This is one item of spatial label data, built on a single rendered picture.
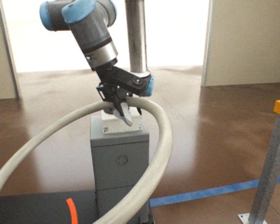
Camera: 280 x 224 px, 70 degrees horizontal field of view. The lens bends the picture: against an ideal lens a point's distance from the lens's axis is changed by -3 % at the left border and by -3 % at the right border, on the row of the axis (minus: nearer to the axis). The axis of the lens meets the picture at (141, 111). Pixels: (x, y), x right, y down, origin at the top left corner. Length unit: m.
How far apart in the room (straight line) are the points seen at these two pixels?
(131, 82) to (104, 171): 1.03
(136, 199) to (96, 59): 0.36
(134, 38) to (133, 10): 0.15
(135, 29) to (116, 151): 0.78
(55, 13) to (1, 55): 4.94
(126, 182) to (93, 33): 1.23
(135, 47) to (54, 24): 0.62
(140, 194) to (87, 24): 0.40
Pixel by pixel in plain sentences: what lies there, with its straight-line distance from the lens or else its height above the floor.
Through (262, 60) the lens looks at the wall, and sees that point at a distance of 7.14.
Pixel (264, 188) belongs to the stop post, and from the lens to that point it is 1.84.
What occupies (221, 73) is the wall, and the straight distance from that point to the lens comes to 6.36.
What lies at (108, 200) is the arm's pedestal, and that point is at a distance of 1.69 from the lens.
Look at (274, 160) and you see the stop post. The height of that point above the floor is 0.67.
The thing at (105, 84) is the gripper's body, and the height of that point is 1.35.
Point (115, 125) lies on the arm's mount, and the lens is 1.39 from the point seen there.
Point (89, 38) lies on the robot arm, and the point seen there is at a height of 1.48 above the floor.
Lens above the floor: 1.50
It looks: 22 degrees down
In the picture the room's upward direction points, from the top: straight up
